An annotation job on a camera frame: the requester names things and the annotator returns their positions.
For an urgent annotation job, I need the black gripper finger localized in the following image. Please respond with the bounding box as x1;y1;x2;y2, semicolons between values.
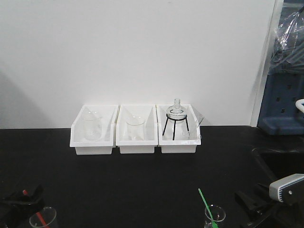
0;184;45;226

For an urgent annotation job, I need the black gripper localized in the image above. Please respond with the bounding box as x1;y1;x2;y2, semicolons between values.
234;183;304;228

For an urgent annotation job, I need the red plastic spoon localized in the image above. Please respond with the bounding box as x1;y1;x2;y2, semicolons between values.
22;190;48;228

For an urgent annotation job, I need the green plastic spoon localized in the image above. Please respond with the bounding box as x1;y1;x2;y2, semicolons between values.
198;188;218;228

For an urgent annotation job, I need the small glass beaker left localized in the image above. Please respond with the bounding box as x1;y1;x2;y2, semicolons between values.
29;207;58;228

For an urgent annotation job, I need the black lab sink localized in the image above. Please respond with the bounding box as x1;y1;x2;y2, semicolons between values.
251;148;304;181

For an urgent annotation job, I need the blue pegboard drying rack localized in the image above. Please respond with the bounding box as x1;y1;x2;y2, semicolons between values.
257;0;304;135

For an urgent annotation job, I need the glass test tube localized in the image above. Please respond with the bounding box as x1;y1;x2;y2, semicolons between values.
182;114;204;140

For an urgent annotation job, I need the white bin right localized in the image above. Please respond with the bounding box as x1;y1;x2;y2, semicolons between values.
156;104;201;153

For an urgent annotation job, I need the white bin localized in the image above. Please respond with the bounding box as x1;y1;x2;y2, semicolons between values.
70;105;119;155
116;104;158;154
156;104;201;153

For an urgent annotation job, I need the white bin left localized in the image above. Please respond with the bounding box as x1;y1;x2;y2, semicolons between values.
70;105;119;155

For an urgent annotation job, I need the glass beaker in left bin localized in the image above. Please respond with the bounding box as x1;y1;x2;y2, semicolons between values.
83;111;102;141

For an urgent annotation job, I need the glass beaker in bin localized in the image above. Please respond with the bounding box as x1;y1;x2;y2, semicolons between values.
83;111;102;141
126;115;145;141

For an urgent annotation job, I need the round glass flask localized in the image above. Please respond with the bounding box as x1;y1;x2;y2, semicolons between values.
166;98;186;120

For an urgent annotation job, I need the white bin middle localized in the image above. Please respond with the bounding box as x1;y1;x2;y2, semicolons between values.
116;104;158;154

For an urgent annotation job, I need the plastic bag of pegs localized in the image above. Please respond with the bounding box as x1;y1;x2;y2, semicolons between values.
270;7;304;74

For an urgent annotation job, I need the glass beaker in middle bin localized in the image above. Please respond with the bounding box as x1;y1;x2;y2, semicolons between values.
126;115;145;141

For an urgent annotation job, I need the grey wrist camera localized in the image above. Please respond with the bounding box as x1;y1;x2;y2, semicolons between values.
269;173;304;204

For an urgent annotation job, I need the black wire tripod stand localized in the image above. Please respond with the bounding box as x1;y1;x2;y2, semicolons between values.
162;114;190;141

